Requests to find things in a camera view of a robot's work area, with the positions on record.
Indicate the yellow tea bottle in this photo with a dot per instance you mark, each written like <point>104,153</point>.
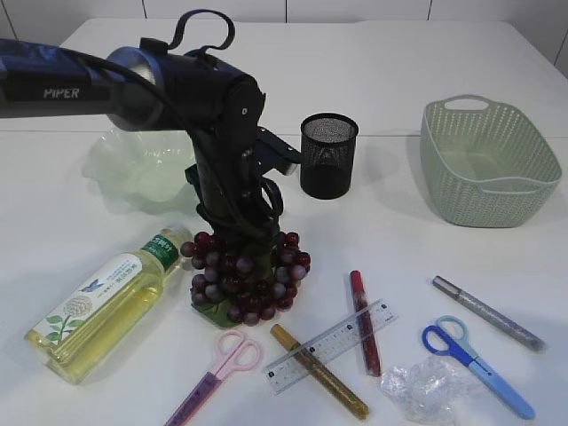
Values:
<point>80,332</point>

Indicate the blue scissors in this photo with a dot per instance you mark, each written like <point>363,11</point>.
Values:
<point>455,334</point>

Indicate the purple artificial grape bunch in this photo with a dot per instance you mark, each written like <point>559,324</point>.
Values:
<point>245,281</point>

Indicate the red glitter pen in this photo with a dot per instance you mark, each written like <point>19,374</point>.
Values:
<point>369,347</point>

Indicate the silver glitter pen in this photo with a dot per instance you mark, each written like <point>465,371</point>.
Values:
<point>490,315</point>

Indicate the green plastic basket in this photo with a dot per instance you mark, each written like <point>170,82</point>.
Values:
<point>486,167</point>

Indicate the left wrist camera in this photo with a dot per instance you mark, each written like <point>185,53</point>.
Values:
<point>273,153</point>

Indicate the clear plastic ruler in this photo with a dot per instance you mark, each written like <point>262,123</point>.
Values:
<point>285,371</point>

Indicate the black mesh pen holder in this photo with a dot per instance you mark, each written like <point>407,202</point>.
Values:
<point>328,143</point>

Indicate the gold glitter pen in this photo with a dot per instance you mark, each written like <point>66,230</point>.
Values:
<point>321,374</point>

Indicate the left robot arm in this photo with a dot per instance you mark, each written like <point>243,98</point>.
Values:
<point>146,88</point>

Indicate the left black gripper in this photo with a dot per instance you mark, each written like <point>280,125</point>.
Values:
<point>236,199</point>

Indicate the pink purple scissors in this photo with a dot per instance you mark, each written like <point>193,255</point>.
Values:
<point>235,352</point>

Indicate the clear plastic sheet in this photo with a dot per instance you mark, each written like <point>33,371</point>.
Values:
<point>426,392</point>

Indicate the green translucent wavy plate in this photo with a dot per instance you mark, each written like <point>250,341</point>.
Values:
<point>144,170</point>

